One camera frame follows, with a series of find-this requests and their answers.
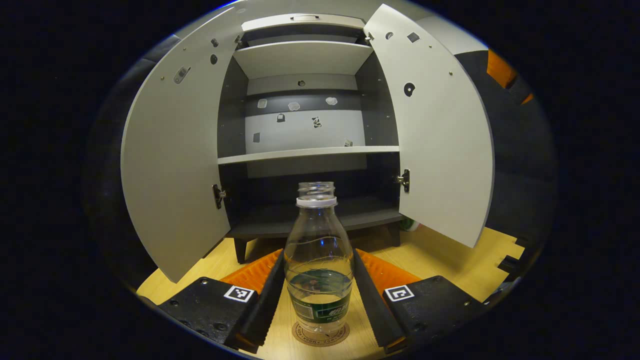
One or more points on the white and grey cabinet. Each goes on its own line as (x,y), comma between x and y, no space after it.
(300,60)

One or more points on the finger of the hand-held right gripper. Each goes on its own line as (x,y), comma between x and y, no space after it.
(515,262)

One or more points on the white cabinet door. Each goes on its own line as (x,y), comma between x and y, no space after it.
(175,165)
(440,140)

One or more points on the green and white roll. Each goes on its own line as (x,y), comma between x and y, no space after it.
(410,224)

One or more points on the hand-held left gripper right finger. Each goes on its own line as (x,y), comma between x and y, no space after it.
(372,305)

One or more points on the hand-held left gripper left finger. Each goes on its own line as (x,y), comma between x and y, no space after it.
(262,305)

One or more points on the white cabinet drawer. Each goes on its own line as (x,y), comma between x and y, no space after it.
(300,24)

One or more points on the clear plastic bottle green label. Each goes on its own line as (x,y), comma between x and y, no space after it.
(318,250)

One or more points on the round brown coaster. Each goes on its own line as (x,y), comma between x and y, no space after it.
(305,340)

